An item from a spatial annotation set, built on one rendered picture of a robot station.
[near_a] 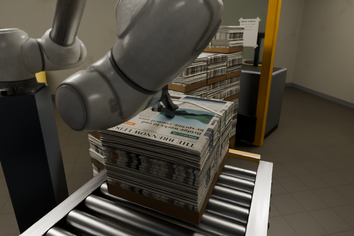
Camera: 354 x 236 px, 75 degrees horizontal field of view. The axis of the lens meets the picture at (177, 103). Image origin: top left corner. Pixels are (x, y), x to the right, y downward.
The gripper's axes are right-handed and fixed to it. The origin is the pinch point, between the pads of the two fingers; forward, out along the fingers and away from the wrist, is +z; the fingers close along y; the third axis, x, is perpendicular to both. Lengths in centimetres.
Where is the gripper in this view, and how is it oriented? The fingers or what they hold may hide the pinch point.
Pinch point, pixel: (180, 79)
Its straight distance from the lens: 70.2
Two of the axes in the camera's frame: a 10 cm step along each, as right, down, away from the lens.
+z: 4.0, -1.9, 8.9
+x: 9.1, 1.4, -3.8
